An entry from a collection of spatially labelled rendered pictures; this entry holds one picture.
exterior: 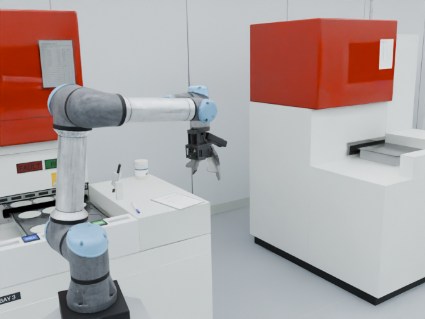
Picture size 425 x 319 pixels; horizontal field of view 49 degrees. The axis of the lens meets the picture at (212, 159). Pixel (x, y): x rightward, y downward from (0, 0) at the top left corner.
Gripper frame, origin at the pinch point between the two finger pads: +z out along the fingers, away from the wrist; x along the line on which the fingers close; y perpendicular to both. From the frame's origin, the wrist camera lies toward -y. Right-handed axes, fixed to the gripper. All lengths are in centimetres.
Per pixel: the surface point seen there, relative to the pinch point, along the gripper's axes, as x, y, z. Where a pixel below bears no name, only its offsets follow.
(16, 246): -33, 64, 16
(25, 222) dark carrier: -72, 45, 22
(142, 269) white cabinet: -24.0, 17.6, 39.8
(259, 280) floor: -74, -115, 115
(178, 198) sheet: -31.1, -9.8, 17.2
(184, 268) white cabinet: -20.0, -2.0, 45.7
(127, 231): -24.6, 22.7, 21.4
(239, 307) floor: -60, -78, 115
